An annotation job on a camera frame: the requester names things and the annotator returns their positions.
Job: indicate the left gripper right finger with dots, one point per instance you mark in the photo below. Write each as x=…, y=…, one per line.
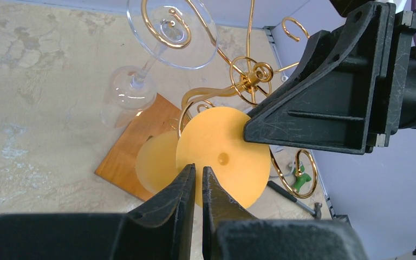
x=231, y=232

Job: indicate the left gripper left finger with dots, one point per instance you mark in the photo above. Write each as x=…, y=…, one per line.
x=160, y=228

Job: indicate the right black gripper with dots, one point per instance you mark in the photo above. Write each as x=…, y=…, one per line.
x=365, y=57

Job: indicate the yellow wine glass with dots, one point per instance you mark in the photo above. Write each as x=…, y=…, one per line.
x=212, y=138

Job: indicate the clear wine glass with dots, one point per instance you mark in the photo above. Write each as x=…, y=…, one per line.
x=179, y=34
x=285, y=158

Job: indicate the wooden rack base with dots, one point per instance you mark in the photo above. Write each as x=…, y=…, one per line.
x=118, y=166

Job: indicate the green faucet valve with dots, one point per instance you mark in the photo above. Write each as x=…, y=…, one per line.
x=300, y=180

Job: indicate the black handled hammer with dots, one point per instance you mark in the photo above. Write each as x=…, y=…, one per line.
x=315, y=212

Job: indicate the gold wire wine glass rack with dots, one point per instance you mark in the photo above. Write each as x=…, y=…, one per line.
x=245, y=75

